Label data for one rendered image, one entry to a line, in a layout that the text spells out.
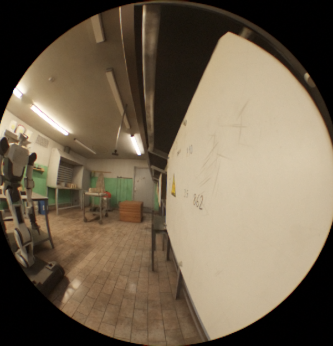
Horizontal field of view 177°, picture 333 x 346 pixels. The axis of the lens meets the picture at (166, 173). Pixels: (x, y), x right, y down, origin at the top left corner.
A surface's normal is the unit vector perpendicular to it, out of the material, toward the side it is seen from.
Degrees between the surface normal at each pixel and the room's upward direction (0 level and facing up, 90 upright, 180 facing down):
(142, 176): 90
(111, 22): 180
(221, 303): 90
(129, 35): 180
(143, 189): 90
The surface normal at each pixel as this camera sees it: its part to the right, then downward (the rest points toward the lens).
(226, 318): -0.99, -0.05
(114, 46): -0.04, 0.99
